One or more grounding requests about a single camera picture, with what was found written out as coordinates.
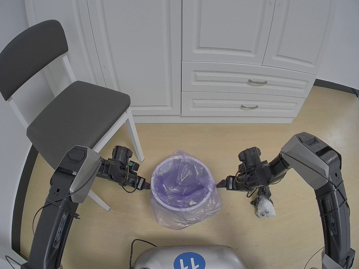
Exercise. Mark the white printed wrapper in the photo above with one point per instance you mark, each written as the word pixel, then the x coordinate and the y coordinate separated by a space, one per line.
pixel 266 208

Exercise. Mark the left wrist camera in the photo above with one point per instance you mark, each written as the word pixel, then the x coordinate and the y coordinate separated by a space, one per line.
pixel 122 153

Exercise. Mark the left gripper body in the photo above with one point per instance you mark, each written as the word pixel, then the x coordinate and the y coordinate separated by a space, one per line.
pixel 136 183

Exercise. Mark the purple plastic bag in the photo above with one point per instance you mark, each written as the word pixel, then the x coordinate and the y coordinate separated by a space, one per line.
pixel 182 217

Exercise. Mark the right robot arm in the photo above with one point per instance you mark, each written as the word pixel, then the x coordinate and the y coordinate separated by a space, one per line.
pixel 328 183

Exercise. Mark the white wardrobe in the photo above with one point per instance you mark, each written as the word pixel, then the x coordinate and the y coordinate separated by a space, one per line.
pixel 196 52

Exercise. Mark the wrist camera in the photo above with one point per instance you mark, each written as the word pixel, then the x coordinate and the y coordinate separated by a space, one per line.
pixel 250 155
pixel 122 153

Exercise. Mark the white trash bin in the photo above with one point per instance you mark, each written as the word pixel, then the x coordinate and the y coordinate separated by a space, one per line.
pixel 168 200

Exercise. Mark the crumpled black plastic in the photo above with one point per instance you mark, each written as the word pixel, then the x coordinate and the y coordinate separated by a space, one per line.
pixel 265 192

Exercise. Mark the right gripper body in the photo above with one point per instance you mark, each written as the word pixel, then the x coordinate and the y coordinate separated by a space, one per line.
pixel 238 183

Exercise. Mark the white chair with grey seat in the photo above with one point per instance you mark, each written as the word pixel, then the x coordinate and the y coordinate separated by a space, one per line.
pixel 75 116

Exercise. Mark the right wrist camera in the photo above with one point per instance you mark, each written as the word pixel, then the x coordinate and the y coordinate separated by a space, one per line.
pixel 250 155

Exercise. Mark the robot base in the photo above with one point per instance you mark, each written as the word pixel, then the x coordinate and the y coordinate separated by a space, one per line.
pixel 190 258

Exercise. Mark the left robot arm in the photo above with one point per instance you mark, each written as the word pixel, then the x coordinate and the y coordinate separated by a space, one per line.
pixel 61 195

